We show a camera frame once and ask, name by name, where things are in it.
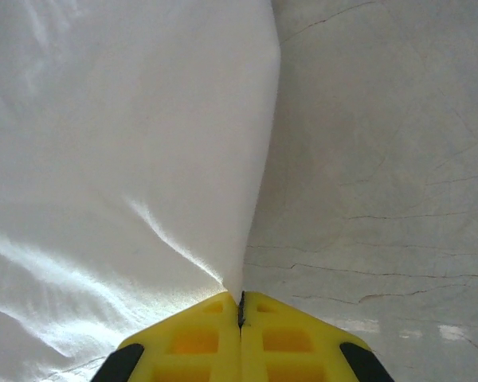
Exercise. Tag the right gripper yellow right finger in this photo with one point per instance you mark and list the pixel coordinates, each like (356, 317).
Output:
(287, 342)

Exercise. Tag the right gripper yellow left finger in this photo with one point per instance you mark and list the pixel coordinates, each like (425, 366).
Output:
(191, 342)

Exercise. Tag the white t-shirt with black print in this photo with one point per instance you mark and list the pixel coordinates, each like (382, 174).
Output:
(123, 139)

